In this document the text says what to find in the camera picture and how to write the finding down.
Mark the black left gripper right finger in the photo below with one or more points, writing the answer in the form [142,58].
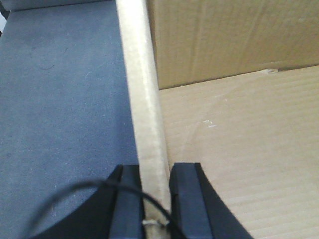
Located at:
[197,208]

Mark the dark grey conveyor belt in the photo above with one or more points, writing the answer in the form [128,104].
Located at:
[64,104]

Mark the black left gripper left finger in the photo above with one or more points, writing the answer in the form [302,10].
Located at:
[114,211]

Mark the brown cardboard carton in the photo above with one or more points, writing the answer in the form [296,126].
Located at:
[233,85]

